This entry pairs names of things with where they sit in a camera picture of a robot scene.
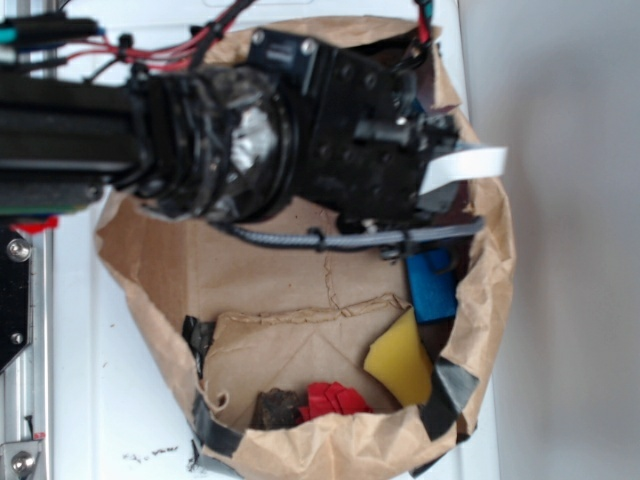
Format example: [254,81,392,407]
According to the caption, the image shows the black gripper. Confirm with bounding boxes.
[247,29,460,223]

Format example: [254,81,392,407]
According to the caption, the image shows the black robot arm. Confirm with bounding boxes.
[1,29,460,226]

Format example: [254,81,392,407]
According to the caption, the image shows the blue rectangular block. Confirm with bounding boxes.
[405,248,458,324]

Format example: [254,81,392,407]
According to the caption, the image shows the yellow sponge wedge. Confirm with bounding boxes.
[363,307,433,407]

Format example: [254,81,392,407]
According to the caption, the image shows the brown paper bag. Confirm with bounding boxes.
[94,15,516,480]

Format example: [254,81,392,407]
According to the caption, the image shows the red crumpled plastic piece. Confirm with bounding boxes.
[298,382,373,422]

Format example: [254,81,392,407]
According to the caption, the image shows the dark brown block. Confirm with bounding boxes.
[250,388,302,431]

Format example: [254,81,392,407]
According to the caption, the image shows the white flat ribbon cable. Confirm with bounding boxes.
[418,146,508,197]

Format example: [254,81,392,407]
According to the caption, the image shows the grey braided cable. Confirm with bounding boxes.
[221,216,485,251]

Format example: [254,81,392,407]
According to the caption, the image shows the red and black wire bundle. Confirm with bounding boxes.
[0,0,261,86]

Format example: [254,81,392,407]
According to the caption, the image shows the black metal bracket plate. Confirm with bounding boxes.
[0,225,32,373]

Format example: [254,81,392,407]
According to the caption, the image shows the aluminium frame rail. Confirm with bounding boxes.
[0,0,71,480]

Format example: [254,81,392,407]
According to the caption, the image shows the silver corner bracket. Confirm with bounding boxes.
[1,440,42,480]

